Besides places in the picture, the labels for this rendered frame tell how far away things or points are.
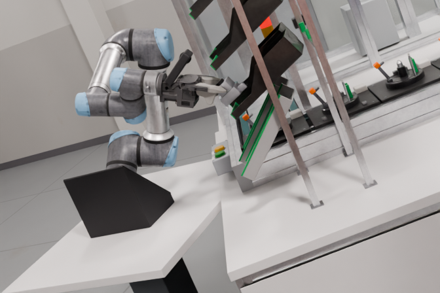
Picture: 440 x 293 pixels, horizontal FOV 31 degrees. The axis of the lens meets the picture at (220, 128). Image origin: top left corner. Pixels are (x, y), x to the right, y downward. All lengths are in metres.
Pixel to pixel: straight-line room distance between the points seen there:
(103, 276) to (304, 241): 0.71
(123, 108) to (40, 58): 6.18
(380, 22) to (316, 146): 1.32
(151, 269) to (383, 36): 1.93
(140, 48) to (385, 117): 0.88
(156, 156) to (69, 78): 5.61
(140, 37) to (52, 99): 5.99
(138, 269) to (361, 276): 0.70
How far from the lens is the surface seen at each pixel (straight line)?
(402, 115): 2.77
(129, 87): 2.42
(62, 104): 8.71
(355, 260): 2.26
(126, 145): 2.98
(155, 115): 2.91
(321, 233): 2.23
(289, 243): 2.24
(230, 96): 2.36
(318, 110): 2.93
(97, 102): 2.51
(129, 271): 2.54
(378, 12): 3.92
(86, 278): 2.65
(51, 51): 8.54
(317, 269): 2.25
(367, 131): 2.75
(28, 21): 8.60
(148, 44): 2.80
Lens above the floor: 1.76
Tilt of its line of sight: 14 degrees down
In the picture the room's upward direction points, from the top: 23 degrees counter-clockwise
